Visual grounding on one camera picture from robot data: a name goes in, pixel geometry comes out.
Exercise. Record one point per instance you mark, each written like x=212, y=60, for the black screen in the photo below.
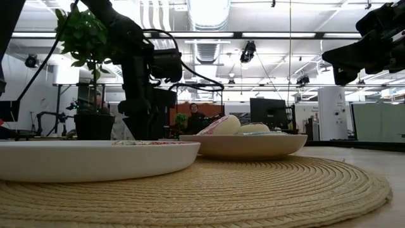
x=9, y=111

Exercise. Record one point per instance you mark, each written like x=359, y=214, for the orange partition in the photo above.
x=209, y=109

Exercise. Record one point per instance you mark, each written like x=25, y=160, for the black rack frame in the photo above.
x=199, y=85

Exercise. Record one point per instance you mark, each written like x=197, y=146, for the black plant pot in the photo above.
x=95, y=126

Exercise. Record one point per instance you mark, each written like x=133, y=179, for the black aluminium table frame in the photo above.
x=364, y=145

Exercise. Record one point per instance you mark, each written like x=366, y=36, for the large pink frosted donut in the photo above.
x=224, y=126

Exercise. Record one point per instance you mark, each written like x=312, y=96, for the person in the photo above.
x=196, y=122
x=98, y=99

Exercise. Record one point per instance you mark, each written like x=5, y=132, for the black ceiling spotlight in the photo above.
x=31, y=60
x=303, y=79
x=247, y=52

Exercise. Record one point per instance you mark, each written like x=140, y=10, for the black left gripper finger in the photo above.
x=157, y=126
x=139, y=130

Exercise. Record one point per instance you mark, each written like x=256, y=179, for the small background plant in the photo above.
x=181, y=118

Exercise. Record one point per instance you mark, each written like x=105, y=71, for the round woven straw placemat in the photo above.
x=202, y=196

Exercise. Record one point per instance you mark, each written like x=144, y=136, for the white pillar cabinet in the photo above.
x=332, y=111

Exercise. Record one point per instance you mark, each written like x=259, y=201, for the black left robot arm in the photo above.
x=120, y=28

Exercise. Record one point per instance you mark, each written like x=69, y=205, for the background black robot arm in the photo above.
x=47, y=117

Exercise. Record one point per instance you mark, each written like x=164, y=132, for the black monitor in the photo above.
x=268, y=111

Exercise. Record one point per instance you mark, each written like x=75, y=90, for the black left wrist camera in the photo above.
x=167, y=65

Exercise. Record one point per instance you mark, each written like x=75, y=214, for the green partition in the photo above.
x=376, y=122

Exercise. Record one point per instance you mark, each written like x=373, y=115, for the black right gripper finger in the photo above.
x=354, y=62
x=354, y=50

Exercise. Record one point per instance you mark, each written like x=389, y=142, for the green leafy plant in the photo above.
x=82, y=38

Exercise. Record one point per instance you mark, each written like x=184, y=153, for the black overhead frame beam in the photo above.
x=253, y=35

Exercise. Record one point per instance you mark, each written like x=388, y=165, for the white plate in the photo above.
x=95, y=161

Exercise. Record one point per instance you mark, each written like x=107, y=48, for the beige plate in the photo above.
x=246, y=147

